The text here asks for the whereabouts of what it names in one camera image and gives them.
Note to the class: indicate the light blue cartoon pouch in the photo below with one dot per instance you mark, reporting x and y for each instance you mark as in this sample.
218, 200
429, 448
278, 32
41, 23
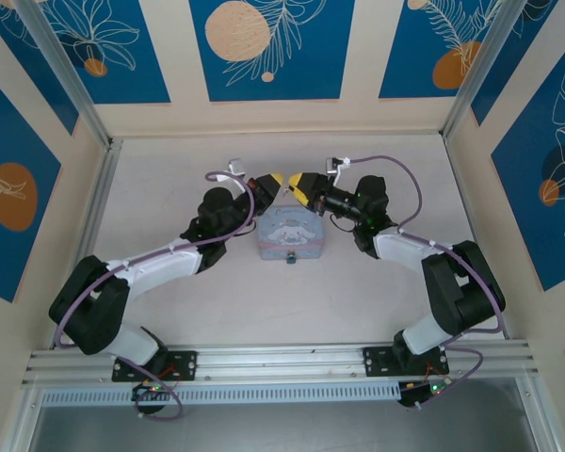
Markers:
292, 230

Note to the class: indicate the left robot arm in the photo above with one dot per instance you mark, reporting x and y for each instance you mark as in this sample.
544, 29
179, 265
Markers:
94, 311

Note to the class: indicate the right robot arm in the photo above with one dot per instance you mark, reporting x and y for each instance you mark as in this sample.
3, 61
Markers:
452, 282

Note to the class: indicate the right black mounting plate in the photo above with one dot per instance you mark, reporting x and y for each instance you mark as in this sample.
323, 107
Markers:
379, 361

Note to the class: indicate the black mounting plate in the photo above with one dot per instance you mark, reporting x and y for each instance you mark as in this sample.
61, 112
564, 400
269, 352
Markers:
379, 361
188, 365

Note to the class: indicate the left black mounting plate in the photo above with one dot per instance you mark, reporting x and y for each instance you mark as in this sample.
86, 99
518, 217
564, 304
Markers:
188, 365

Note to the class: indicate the left controller board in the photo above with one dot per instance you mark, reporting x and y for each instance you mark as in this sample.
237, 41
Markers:
153, 390

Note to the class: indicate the controller board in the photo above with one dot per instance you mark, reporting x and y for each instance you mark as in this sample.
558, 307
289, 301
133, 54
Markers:
421, 392
153, 390

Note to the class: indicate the right controller board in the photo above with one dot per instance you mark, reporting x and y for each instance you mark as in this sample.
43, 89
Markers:
421, 392

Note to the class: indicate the grey metal sheet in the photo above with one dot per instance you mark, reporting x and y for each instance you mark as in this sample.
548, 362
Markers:
282, 428

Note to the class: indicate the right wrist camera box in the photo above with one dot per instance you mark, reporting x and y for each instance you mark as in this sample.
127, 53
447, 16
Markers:
332, 165

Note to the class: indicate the right aluminium floor rail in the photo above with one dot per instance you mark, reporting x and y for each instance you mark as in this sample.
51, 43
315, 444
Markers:
456, 188

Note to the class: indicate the aluminium floor rail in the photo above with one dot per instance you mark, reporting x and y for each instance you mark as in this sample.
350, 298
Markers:
101, 212
456, 188

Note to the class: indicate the left aluminium floor rail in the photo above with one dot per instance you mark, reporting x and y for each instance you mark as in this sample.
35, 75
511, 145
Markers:
101, 212

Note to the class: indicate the blue floral wall panel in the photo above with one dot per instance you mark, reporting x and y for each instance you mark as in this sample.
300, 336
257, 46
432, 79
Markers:
122, 47
537, 188
273, 47
532, 47
428, 47
14, 188
23, 56

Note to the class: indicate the right aluminium corner post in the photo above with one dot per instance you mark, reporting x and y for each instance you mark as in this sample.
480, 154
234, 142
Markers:
475, 75

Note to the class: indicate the aluminium corner post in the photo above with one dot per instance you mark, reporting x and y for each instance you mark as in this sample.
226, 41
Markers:
475, 75
63, 70

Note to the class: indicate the long aluminium base rail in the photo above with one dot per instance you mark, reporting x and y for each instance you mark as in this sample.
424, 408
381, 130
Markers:
282, 360

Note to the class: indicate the left aluminium corner post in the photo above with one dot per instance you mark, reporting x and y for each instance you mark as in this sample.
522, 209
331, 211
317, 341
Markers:
63, 70

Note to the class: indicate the aluminium frame bar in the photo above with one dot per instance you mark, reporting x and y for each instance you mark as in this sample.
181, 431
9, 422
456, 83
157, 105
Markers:
541, 424
21, 424

